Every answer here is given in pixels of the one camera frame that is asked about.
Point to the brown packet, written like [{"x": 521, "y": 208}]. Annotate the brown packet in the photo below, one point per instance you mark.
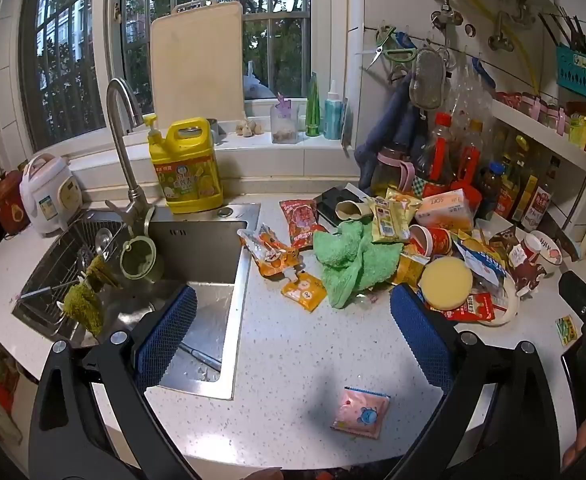
[{"x": 513, "y": 250}]

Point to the white plate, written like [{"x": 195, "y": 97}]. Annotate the white plate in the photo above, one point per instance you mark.
[{"x": 508, "y": 307}]

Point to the beige paper cup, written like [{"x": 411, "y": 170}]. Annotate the beige paper cup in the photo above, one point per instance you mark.
[{"x": 348, "y": 208}]

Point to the green strainer cup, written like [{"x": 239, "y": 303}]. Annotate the green strainer cup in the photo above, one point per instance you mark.
[{"x": 140, "y": 260}]

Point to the row of sauce bottles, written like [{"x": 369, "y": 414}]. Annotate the row of sauce bottles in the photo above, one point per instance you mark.
[{"x": 528, "y": 185}]

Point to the grey mesh scrubber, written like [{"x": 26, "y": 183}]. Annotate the grey mesh scrubber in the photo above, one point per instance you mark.
[{"x": 425, "y": 77}]

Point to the blue hanging cloth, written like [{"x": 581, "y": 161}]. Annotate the blue hanging cloth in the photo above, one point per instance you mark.
[{"x": 393, "y": 130}]

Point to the garlic bulbs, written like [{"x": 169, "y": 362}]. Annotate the garlic bulbs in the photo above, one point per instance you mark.
[{"x": 248, "y": 127}]

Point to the red paper cup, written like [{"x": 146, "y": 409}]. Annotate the red paper cup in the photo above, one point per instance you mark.
[{"x": 430, "y": 240}]

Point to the yellow snack packet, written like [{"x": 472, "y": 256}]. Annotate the yellow snack packet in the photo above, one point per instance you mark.
[
  {"x": 413, "y": 267},
  {"x": 389, "y": 217}
]

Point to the barred window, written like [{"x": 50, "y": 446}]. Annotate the barred window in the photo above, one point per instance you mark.
[{"x": 73, "y": 50}]

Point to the steel sink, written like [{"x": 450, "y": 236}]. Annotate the steel sink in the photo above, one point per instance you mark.
[{"x": 213, "y": 280}]

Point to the blue spray bottle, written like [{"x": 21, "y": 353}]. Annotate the blue spray bottle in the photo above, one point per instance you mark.
[{"x": 332, "y": 112}]

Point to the kitchen scissors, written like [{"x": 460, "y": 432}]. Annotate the kitchen scissors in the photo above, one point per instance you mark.
[{"x": 383, "y": 42}]

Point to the white cutting board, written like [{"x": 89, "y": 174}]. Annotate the white cutting board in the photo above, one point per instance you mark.
[{"x": 198, "y": 60}]

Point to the blue cap jar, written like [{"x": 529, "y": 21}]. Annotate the blue cap jar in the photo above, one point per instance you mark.
[{"x": 490, "y": 187}]

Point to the red container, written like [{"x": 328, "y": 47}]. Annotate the red container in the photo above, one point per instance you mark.
[{"x": 8, "y": 205}]

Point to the small green sachet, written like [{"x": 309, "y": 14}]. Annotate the small green sachet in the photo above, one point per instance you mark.
[{"x": 566, "y": 330}]

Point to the green scrub pad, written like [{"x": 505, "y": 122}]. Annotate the green scrub pad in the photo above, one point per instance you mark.
[
  {"x": 85, "y": 305},
  {"x": 104, "y": 272}
]

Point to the green towel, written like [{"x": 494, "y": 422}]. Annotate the green towel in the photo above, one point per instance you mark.
[{"x": 353, "y": 260}]

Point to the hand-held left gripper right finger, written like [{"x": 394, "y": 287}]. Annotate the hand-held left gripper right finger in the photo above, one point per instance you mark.
[{"x": 420, "y": 335}]

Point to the pink sachet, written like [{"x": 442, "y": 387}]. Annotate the pink sachet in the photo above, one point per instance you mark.
[{"x": 362, "y": 412}]

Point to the steel faucet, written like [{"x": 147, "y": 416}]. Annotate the steel faucet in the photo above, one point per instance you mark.
[{"x": 123, "y": 145}]

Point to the black box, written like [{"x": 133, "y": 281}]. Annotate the black box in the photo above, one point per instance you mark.
[{"x": 330, "y": 205}]

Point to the yellow detergent bottle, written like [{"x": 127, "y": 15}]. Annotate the yellow detergent bottle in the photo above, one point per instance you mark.
[{"x": 188, "y": 170}]

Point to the red flat packet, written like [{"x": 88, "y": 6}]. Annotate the red flat packet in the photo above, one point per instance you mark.
[{"x": 473, "y": 307}]

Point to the green bottle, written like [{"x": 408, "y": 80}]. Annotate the green bottle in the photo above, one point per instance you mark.
[{"x": 313, "y": 107}]

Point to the round yellow sponge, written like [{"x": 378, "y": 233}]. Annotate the round yellow sponge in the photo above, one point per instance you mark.
[{"x": 445, "y": 282}]

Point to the white rice cooker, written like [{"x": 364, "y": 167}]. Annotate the white rice cooker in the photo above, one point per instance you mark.
[{"x": 48, "y": 195}]

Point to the knife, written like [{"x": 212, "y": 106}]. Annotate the knife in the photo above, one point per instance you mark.
[{"x": 200, "y": 355}]

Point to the red snack packet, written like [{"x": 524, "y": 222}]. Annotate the red snack packet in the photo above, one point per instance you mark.
[{"x": 300, "y": 217}]

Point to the torn orange packet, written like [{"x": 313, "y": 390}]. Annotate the torn orange packet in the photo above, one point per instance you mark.
[{"x": 268, "y": 255}]

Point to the white wall shelf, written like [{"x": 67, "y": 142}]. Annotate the white wall shelf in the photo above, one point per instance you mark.
[{"x": 543, "y": 132}]

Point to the small orange sachet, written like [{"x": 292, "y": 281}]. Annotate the small orange sachet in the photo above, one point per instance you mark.
[{"x": 303, "y": 290}]

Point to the blue and white packet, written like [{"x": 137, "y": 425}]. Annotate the blue and white packet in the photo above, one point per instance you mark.
[{"x": 488, "y": 265}]

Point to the white printed bowl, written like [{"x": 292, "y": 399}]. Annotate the white printed bowl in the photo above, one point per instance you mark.
[{"x": 540, "y": 255}]

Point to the clear plastic bottle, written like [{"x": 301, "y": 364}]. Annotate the clear plastic bottle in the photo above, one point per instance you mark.
[{"x": 465, "y": 95}]

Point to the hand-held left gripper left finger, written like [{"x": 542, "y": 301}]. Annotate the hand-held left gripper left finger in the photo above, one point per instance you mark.
[{"x": 165, "y": 335}]

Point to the orange triangular snack packet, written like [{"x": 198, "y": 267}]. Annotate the orange triangular snack packet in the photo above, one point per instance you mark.
[{"x": 405, "y": 201}]

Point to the teal utensil holder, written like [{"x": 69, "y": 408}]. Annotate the teal utensil holder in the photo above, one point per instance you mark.
[{"x": 578, "y": 72}]

